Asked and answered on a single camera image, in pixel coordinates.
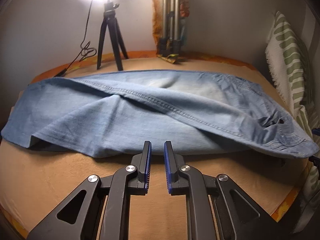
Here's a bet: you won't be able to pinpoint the light blue denim pants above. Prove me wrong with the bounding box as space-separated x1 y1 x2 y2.
1 70 319 158

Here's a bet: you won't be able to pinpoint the folded silver tripod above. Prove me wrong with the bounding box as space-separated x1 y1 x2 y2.
156 0 189 60

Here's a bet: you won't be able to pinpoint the orange floral bed sheet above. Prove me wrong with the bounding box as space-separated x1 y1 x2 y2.
1 51 305 239

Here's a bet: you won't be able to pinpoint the green white patterned blanket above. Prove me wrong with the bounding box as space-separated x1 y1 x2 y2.
265 10 320 233

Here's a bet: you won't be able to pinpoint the small black tripod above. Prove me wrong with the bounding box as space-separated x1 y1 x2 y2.
97 0 129 71

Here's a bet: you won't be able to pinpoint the black ring light cable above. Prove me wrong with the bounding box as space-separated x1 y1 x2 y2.
53 0 98 78

